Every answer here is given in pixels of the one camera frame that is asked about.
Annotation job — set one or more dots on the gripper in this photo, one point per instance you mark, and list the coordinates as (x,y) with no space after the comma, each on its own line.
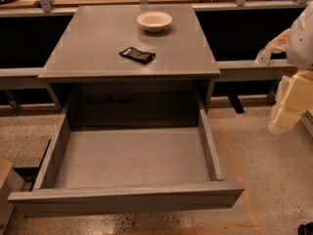
(301,43)

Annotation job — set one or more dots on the grey top drawer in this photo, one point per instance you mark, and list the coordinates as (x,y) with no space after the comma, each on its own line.
(98,171)

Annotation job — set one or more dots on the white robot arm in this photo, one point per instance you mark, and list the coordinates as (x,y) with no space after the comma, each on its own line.
(297,41)

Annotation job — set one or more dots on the grey drawer cabinet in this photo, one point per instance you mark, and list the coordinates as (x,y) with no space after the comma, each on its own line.
(86,73)

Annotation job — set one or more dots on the clear sanitizer bottle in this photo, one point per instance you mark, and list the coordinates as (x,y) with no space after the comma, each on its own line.
(263,58)

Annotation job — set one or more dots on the black snack packet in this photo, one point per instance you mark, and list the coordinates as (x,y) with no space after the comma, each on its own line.
(137,55)

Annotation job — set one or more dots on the white bowl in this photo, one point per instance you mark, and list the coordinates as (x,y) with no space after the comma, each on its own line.
(154,21)

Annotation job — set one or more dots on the black metal stand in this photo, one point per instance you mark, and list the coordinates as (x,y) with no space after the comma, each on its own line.
(30,173)

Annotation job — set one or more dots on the cardboard box left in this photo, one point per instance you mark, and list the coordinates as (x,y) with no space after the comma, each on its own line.
(10,182)

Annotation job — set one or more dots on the grey side rail shelf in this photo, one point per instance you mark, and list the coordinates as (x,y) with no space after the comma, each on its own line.
(27,78)

